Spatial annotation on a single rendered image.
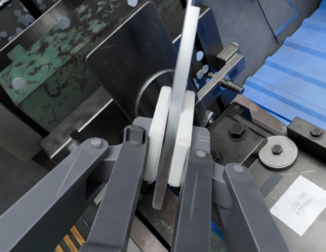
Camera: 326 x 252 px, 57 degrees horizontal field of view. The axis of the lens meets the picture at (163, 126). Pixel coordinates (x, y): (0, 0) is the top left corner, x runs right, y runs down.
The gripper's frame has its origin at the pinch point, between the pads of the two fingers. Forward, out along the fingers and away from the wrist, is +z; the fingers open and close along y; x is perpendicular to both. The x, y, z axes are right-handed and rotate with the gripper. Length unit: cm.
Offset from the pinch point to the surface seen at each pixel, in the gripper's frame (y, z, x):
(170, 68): -2.2, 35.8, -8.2
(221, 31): 18, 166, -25
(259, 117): 25, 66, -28
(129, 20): -9.1, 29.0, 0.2
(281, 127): 31, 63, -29
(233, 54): 11, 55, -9
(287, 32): 69, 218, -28
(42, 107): -24.8, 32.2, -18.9
